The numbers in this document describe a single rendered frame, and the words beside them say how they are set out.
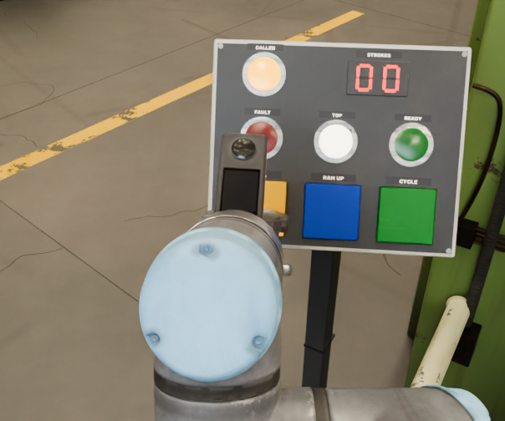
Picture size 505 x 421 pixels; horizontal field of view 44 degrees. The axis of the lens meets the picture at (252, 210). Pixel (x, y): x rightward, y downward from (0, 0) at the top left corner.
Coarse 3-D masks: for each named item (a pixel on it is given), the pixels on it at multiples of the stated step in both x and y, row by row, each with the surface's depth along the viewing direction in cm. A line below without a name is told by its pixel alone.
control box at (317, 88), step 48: (240, 48) 84; (288, 48) 84; (336, 48) 83; (384, 48) 83; (432, 48) 82; (240, 96) 85; (288, 96) 84; (336, 96) 84; (384, 96) 83; (432, 96) 83; (288, 144) 85; (384, 144) 84; (432, 144) 83; (288, 192) 86; (288, 240) 86; (336, 240) 86
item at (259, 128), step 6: (252, 126) 85; (258, 126) 85; (264, 126) 85; (270, 126) 85; (246, 132) 85; (252, 132) 85; (258, 132) 85; (264, 132) 85; (270, 132) 85; (276, 132) 85; (270, 138) 85; (276, 138) 85; (270, 144) 85; (276, 144) 85; (270, 150) 85
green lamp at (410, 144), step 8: (400, 136) 83; (408, 136) 83; (416, 136) 83; (424, 136) 83; (400, 144) 84; (408, 144) 83; (416, 144) 83; (424, 144) 83; (400, 152) 84; (408, 152) 84; (416, 152) 83; (424, 152) 83; (408, 160) 84
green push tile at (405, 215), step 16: (384, 192) 84; (400, 192) 84; (416, 192) 84; (432, 192) 84; (384, 208) 84; (400, 208) 84; (416, 208) 84; (432, 208) 84; (384, 224) 84; (400, 224) 84; (416, 224) 84; (432, 224) 84; (384, 240) 85; (400, 240) 85; (416, 240) 84; (432, 240) 84
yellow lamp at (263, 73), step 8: (256, 64) 84; (264, 64) 84; (272, 64) 84; (248, 72) 84; (256, 72) 84; (264, 72) 84; (272, 72) 84; (280, 72) 84; (248, 80) 84; (256, 80) 84; (264, 80) 84; (272, 80) 84; (256, 88) 84; (264, 88) 84; (272, 88) 84
